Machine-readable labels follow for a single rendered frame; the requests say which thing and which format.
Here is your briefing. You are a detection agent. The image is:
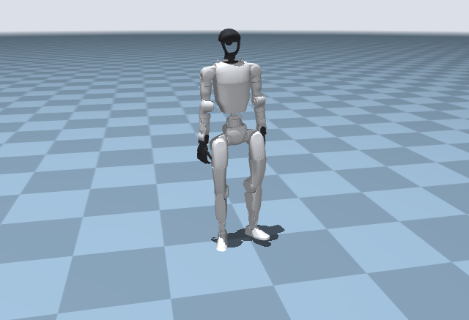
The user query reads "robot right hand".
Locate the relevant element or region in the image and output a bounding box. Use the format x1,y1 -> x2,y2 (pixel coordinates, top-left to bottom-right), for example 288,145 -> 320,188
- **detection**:
197,135 -> 212,164

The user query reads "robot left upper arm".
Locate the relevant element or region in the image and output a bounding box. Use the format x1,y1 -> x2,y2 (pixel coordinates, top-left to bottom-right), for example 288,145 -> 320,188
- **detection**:
248,63 -> 265,106

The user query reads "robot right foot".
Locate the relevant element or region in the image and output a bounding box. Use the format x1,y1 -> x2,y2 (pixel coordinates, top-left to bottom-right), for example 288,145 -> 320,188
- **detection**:
216,230 -> 228,251

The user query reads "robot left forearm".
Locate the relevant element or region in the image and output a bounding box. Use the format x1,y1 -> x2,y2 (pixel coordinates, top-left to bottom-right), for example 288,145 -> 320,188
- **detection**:
254,99 -> 267,132

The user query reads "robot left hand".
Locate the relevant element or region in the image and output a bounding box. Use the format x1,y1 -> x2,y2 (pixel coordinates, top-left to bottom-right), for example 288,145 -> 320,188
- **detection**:
260,127 -> 266,140

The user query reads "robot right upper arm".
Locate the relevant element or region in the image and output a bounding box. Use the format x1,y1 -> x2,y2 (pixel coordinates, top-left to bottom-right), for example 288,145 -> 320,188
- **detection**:
199,65 -> 216,112

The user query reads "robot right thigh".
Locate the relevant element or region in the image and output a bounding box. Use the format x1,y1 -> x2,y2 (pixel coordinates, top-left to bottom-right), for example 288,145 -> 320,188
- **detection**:
210,133 -> 229,198

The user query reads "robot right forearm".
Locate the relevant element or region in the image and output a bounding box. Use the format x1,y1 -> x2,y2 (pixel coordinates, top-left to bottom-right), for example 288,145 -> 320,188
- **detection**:
198,101 -> 210,141

